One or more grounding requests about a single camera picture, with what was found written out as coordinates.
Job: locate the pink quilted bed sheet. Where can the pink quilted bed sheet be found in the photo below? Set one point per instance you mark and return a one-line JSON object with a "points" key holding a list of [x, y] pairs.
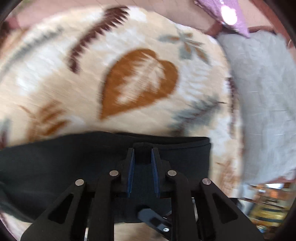
{"points": [[258, 15]]}

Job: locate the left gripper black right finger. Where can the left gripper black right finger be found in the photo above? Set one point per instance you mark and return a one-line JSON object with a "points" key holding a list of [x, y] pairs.
{"points": [[199, 209]]}

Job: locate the purple floral pillow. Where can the purple floral pillow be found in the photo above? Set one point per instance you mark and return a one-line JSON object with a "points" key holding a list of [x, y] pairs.
{"points": [[227, 12]]}

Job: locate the black pants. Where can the black pants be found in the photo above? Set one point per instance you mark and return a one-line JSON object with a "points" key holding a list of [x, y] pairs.
{"points": [[33, 176]]}

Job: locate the grey quilted blanket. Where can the grey quilted blanket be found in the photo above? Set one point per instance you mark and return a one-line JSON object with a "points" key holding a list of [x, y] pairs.
{"points": [[263, 71]]}

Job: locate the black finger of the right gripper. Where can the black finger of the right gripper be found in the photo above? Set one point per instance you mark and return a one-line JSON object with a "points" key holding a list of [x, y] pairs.
{"points": [[155, 221]]}

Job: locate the leaf-patterned plush blanket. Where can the leaf-patterned plush blanket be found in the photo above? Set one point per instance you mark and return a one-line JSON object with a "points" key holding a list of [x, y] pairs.
{"points": [[105, 68]]}

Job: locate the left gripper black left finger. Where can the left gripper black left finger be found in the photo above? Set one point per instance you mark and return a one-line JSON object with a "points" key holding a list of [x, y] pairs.
{"points": [[85, 211]]}

